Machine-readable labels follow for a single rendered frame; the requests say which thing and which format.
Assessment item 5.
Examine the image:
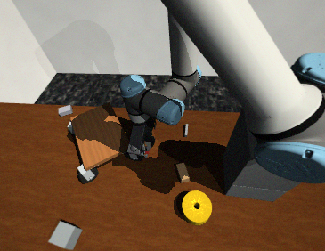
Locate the tan wooden block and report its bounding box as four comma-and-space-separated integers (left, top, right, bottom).
176, 163, 190, 183

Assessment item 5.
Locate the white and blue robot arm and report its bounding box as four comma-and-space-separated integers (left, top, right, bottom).
119, 0, 325, 183

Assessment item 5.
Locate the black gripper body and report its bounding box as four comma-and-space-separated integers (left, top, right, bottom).
131, 117, 156, 142

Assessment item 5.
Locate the yellow ring-shaped disc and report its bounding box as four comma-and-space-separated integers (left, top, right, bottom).
182, 190, 212, 225

